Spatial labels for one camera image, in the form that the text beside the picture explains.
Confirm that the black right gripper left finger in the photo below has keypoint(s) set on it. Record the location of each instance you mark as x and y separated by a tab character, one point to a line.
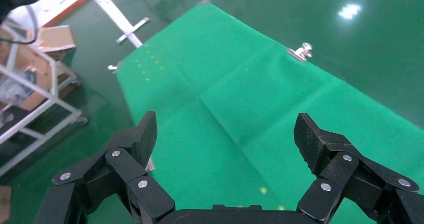
126	163

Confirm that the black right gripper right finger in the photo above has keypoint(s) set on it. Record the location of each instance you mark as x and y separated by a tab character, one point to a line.
334	169

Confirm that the large brown cardboard box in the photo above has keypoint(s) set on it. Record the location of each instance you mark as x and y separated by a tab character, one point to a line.
31	67

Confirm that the white metal rack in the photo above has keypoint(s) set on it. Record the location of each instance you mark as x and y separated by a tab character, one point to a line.
73	111

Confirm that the green table cloth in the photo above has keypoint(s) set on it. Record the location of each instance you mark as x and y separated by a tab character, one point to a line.
232	83

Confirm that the white metal stand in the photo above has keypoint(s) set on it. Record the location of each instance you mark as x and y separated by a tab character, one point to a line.
112	11

